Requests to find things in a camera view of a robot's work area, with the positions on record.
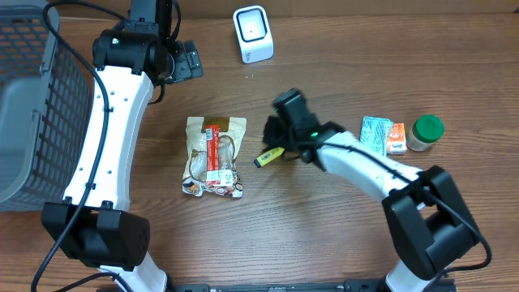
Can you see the red stick snack packet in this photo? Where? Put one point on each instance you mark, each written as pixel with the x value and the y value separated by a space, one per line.
pixel 220 156

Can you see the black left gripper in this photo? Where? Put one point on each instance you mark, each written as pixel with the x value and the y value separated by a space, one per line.
pixel 184 60

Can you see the grey plastic shopping basket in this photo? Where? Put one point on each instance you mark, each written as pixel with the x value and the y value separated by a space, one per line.
pixel 45 103

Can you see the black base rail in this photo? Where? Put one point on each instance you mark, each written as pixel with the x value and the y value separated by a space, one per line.
pixel 280 288

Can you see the yellow highlighter pen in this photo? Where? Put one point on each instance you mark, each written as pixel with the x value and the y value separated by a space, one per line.
pixel 268 156

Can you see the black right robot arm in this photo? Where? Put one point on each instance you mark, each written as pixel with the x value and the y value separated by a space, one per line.
pixel 430 224

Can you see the small orange snack box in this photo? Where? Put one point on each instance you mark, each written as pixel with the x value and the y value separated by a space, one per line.
pixel 396 141

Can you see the beige brown snack pouch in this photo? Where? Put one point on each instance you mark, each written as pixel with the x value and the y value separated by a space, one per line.
pixel 194 176

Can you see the white barcode scanner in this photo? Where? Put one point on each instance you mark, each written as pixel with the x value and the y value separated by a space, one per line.
pixel 253 33

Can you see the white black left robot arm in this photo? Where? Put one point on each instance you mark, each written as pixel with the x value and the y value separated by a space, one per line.
pixel 92 223

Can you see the green lidded beige jar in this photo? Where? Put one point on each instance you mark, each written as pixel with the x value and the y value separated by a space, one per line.
pixel 425 131

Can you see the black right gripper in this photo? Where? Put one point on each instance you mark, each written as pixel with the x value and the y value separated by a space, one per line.
pixel 271 138

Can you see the teal orange snack pack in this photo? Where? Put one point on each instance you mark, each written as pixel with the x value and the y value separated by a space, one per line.
pixel 374 133

